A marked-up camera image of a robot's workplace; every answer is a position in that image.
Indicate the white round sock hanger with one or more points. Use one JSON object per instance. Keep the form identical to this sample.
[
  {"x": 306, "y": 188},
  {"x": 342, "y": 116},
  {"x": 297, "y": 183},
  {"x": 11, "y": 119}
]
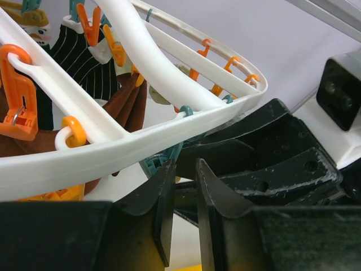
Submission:
[{"x": 90, "y": 144}]

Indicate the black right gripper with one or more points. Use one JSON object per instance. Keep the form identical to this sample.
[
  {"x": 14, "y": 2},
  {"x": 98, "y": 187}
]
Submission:
[{"x": 270, "y": 157}]

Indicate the aluminium top crossbar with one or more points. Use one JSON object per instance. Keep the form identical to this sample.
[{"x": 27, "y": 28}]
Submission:
[{"x": 341, "y": 15}]

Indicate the teal clothes peg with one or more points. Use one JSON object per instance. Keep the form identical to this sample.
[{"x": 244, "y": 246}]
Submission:
[{"x": 152, "y": 164}]

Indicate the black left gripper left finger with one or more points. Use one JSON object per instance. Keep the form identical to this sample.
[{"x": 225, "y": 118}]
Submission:
[{"x": 133, "y": 233}]

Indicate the black striped hanging sock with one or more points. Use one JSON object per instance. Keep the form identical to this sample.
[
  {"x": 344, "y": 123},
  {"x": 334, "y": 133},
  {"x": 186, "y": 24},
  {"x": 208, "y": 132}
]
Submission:
[{"x": 92, "y": 67}]

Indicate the orange clothes peg large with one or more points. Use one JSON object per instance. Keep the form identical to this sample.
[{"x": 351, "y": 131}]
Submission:
[{"x": 21, "y": 120}]

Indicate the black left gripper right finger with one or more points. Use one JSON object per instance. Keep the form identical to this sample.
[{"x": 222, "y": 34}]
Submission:
[{"x": 237, "y": 235}]

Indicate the brown hanging sock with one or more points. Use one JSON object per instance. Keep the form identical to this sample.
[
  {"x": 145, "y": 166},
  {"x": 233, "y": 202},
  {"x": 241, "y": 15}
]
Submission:
[{"x": 127, "y": 106}]

